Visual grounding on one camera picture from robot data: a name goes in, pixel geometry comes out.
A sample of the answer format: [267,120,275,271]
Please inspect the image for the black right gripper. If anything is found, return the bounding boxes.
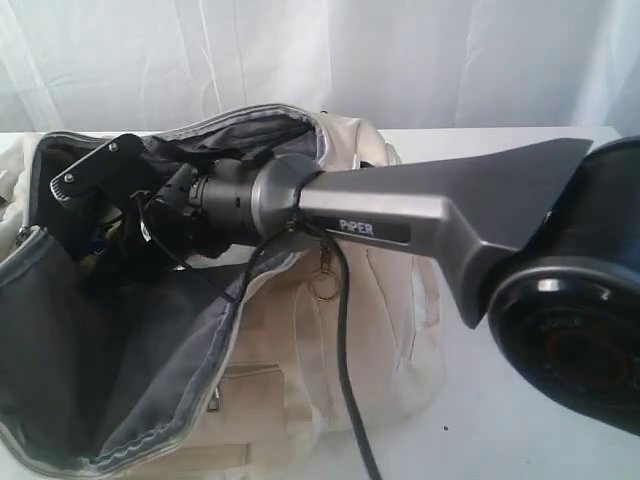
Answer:
[89,194,201,281]

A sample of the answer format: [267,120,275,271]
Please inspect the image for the metal key ring zipper pull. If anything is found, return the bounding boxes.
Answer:
[307,241,341,302]

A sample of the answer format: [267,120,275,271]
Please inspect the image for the cream fabric duffel bag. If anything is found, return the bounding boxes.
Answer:
[1,105,446,479]

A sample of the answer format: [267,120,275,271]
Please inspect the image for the white backdrop curtain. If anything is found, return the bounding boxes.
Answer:
[1,1,639,135]

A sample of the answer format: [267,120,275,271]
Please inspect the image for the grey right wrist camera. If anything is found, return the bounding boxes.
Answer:
[50,134,163,210]

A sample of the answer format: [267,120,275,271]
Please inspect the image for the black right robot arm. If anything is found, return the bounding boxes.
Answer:
[95,134,639,434]

